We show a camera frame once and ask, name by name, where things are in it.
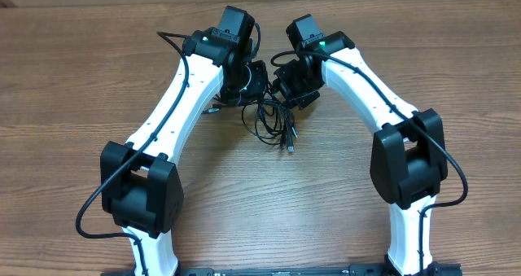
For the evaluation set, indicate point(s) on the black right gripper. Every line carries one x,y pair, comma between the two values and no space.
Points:
293,99

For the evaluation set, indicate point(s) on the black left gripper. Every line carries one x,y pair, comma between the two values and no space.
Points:
260,84

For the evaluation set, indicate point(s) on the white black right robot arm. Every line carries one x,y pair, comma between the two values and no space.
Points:
408,158

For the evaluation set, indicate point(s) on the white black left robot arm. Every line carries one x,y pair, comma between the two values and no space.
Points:
140,195

